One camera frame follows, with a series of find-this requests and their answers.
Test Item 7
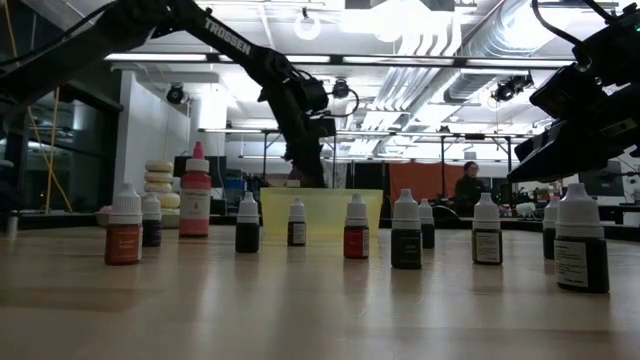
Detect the black background workstation frame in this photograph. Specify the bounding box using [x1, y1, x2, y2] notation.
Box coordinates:
[199, 128, 516, 191]

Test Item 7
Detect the red label dropper bottle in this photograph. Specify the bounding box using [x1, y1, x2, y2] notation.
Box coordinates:
[343, 193, 370, 260]

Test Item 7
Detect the silver ventilation duct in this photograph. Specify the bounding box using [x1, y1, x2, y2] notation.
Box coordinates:
[442, 0, 576, 104]

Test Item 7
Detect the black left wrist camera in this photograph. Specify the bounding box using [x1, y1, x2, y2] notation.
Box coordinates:
[308, 116, 338, 140]

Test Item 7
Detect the orange partition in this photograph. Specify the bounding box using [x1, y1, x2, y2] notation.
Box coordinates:
[388, 162, 469, 217]

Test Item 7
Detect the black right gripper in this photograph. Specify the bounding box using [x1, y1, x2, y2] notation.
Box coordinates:
[507, 94, 640, 184]

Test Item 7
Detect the dark small dropper bottle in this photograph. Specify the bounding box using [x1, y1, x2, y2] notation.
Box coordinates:
[417, 198, 436, 250]
[542, 195, 560, 261]

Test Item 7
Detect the black monitor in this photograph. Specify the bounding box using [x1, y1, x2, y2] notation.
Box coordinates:
[173, 155, 228, 190]

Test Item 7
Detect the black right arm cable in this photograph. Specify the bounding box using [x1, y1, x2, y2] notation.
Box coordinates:
[530, 0, 584, 50]

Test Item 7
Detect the purple small dropper bottle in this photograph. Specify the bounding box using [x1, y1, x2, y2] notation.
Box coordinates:
[141, 192, 164, 248]

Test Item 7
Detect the white ring lamp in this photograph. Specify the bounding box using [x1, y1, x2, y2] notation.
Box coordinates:
[293, 12, 322, 41]

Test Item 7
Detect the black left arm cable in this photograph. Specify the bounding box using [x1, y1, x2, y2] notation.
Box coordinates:
[319, 87, 361, 120]

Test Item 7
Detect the orange label dropper bottle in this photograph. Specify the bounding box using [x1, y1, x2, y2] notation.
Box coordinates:
[104, 182, 144, 267]

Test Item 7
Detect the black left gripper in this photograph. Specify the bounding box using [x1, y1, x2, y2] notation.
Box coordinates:
[277, 99, 326, 189]

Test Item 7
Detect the large pink coloring bottle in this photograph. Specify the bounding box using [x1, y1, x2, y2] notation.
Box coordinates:
[179, 141, 213, 238]

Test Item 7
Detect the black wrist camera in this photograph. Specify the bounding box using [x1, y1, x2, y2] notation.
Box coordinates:
[308, 116, 338, 140]
[528, 63, 610, 122]

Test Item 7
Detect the long LED light bar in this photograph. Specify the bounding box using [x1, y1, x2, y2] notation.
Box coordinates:
[104, 52, 576, 69]

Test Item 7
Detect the dark dropper bottle white label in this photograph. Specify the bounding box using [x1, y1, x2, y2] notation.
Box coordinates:
[554, 182, 610, 295]
[471, 192, 504, 266]
[287, 196, 307, 247]

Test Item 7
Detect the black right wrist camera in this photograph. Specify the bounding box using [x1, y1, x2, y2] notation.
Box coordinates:
[528, 63, 610, 122]

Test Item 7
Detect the small grey cylinder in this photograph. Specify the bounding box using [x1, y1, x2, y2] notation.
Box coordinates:
[3, 209, 21, 241]

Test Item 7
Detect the yellow translucent plastic bin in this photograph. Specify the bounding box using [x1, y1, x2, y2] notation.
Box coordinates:
[259, 187, 384, 242]

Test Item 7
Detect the yellow extension cord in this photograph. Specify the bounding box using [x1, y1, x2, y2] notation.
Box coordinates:
[3, 0, 74, 214]

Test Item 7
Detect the dark green dropper bottle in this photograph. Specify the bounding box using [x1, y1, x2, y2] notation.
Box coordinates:
[390, 188, 423, 270]

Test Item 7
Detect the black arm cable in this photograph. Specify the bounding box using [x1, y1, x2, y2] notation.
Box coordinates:
[530, 0, 584, 50]
[319, 87, 361, 120]

